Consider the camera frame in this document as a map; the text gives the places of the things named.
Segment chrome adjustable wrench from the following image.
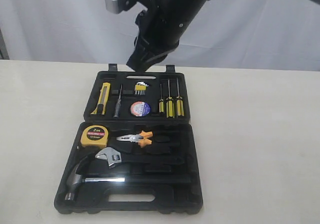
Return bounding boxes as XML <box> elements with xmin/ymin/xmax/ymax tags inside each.
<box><xmin>94</xmin><ymin>147</ymin><xmax>185</xmax><ymax>169</ymax></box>

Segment clear handle tester screwdriver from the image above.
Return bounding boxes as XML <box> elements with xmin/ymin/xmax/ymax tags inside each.
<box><xmin>113</xmin><ymin>84</ymin><xmax>123</xmax><ymax>118</ymax></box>

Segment black plastic tool case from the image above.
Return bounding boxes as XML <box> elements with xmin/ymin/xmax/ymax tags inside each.
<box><xmin>54</xmin><ymin>64</ymin><xmax>203</xmax><ymax>214</ymax></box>

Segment black electrical tape roll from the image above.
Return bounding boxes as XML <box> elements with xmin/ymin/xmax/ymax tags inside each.
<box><xmin>130</xmin><ymin>101</ymin><xmax>151</xmax><ymax>117</ymax></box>

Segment orange black combination pliers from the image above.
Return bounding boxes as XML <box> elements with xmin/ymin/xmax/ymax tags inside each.
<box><xmin>116</xmin><ymin>130</ymin><xmax>185</xmax><ymax>149</ymax></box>

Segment steel claw hammer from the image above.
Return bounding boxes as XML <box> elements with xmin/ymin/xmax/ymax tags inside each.
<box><xmin>65</xmin><ymin>156</ymin><xmax>192</xmax><ymax>201</ymax></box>

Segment small yellow black screwdriver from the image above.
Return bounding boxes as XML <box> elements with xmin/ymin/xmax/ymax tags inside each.
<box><xmin>158</xmin><ymin>84</ymin><xmax>164</xmax><ymax>114</ymax></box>

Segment yellow utility knife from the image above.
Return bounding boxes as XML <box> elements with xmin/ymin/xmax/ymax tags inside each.
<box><xmin>91</xmin><ymin>82</ymin><xmax>111</xmax><ymax>115</ymax></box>

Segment yellow measuring tape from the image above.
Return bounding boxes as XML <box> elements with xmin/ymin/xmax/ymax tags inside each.
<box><xmin>78</xmin><ymin>125</ymin><xmax>109</xmax><ymax>149</ymax></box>

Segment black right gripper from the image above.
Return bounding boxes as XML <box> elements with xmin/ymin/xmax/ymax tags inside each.
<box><xmin>126</xmin><ymin>0</ymin><xmax>210</xmax><ymax>72</ymax></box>

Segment yellow hex key set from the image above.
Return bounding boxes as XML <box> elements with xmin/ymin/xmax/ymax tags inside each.
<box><xmin>134</xmin><ymin>82</ymin><xmax>149</xmax><ymax>95</ymax></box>

